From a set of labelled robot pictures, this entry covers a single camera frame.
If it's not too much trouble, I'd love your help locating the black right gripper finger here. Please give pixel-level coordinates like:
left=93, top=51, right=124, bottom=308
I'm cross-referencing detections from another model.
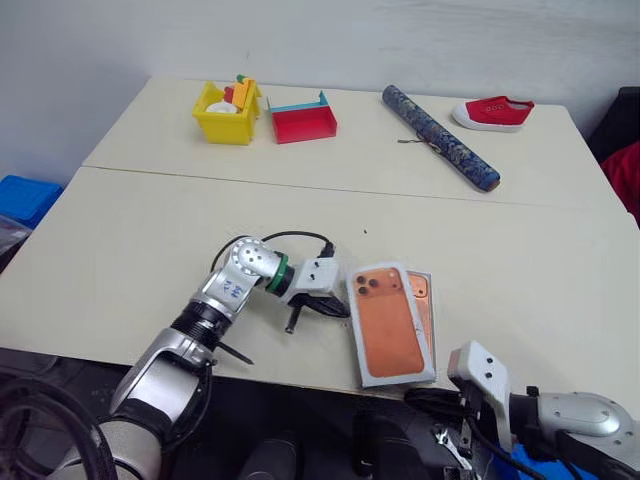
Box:
left=407, top=402, right=464, bottom=416
left=404, top=388, right=462, bottom=403

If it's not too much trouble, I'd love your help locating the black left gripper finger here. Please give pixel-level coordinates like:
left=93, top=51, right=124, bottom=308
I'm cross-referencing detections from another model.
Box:
left=308, top=297, right=351, bottom=316
left=305, top=305, right=349, bottom=319

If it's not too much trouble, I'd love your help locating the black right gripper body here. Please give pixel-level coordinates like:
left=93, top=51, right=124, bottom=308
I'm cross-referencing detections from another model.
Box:
left=456, top=384, right=494, bottom=447

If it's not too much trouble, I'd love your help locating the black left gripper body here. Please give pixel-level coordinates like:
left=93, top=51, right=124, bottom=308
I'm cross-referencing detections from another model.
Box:
left=284, top=292, right=317, bottom=335

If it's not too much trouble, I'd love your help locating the orange phone box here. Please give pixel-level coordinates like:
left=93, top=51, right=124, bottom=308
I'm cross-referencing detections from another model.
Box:
left=345, top=259, right=437, bottom=390

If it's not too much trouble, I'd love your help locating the orange smartphone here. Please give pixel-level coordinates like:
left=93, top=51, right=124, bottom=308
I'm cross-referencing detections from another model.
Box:
left=408, top=272, right=434, bottom=370

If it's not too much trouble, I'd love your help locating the silver adjustable wrench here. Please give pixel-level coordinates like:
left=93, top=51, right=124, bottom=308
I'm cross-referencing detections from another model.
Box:
left=432, top=424, right=476, bottom=472

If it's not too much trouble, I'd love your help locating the red tray with teal back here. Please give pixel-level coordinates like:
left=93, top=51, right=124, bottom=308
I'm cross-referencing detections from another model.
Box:
left=265, top=90, right=340, bottom=146

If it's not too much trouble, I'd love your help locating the yellow plastic bin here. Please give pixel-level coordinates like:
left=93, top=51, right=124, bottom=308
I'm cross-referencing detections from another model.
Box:
left=192, top=79, right=264, bottom=147

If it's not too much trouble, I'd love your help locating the blue patterned rolled scroll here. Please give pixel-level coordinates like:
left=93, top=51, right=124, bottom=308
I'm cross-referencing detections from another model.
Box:
left=381, top=84, right=503, bottom=193

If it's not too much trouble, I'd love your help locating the orange plastic piece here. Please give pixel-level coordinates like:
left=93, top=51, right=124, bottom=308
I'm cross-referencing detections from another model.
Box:
left=231, top=78, right=257, bottom=112

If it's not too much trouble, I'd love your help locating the red canvas shoe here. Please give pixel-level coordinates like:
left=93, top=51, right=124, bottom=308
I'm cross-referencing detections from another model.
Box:
left=450, top=95, right=536, bottom=133

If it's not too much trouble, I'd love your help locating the red cloth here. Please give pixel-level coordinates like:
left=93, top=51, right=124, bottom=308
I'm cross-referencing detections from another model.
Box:
left=601, top=141, right=640, bottom=225

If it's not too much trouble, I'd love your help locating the blue plastic crate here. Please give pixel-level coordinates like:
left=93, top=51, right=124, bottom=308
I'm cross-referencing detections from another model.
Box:
left=0, top=174, right=64, bottom=231

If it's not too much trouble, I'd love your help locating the dark crinkled bag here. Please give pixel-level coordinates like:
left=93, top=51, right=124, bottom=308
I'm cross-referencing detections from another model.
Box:
left=0, top=215, right=33, bottom=274

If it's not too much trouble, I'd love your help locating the black chair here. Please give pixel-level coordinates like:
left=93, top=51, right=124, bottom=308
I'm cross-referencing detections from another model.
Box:
left=586, top=86, right=640, bottom=167

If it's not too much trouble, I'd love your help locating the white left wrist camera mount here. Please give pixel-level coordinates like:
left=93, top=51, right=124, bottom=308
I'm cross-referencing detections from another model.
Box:
left=286, top=257, right=341, bottom=307

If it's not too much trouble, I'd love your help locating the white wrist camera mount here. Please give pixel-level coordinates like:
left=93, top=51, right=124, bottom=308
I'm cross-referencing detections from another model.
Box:
left=446, top=340, right=517, bottom=454
left=286, top=257, right=341, bottom=307

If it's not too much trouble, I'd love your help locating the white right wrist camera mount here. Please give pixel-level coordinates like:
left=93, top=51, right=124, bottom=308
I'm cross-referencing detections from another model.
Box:
left=446, top=340, right=517, bottom=454

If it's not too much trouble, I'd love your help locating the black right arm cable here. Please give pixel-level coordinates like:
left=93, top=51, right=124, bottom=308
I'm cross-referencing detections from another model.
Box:
left=464, top=415, right=581, bottom=480

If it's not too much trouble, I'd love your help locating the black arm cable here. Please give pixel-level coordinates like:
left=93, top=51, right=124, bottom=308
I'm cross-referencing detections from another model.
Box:
left=211, top=230, right=337, bottom=272
left=464, top=415, right=581, bottom=480

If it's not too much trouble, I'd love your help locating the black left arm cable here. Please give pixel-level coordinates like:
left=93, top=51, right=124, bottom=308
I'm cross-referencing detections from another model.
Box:
left=211, top=230, right=337, bottom=272

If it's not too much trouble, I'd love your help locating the brown scroll tie cord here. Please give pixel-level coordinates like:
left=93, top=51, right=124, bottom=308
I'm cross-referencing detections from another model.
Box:
left=397, top=138, right=442, bottom=152

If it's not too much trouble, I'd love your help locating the thick black cable loop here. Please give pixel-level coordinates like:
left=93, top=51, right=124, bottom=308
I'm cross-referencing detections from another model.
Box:
left=0, top=375, right=120, bottom=480

